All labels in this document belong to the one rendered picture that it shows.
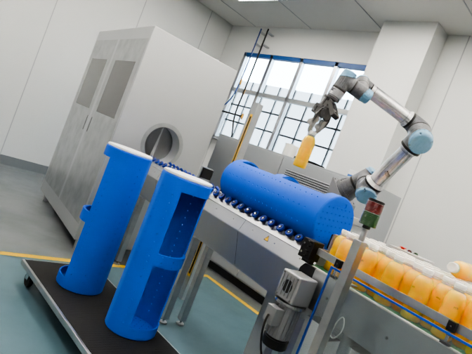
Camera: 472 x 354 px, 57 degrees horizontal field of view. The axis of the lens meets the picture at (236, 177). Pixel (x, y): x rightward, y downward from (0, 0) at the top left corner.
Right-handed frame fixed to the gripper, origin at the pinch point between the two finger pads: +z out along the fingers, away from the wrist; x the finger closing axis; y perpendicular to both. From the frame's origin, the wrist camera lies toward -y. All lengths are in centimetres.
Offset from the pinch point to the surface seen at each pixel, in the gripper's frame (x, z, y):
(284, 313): 5, 70, -60
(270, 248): -11, 62, -12
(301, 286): 6, 56, -60
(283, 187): -7.8, 33.0, 3.3
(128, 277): 38, 115, 9
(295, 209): -7.8, 37.3, -14.3
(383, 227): -191, 28, 79
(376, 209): 14, 13, -73
